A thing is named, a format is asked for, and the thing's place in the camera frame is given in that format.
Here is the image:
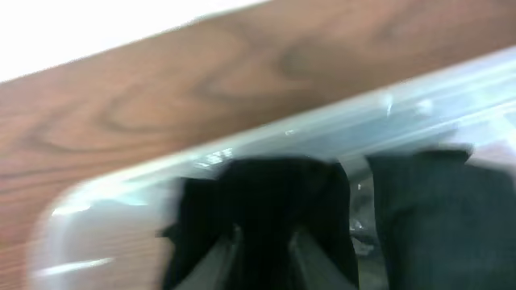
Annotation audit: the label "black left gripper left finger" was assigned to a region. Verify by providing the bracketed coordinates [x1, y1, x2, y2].
[175, 225, 242, 290]

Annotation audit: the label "black taped garment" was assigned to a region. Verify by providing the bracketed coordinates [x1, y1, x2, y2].
[161, 157, 359, 290]

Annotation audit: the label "black trousers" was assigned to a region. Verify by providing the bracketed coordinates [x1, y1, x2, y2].
[367, 150, 515, 290]

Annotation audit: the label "clear plastic storage container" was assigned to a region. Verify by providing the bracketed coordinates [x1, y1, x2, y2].
[27, 48, 515, 290]

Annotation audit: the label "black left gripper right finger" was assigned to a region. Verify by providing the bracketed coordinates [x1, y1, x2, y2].
[289, 229, 357, 290]

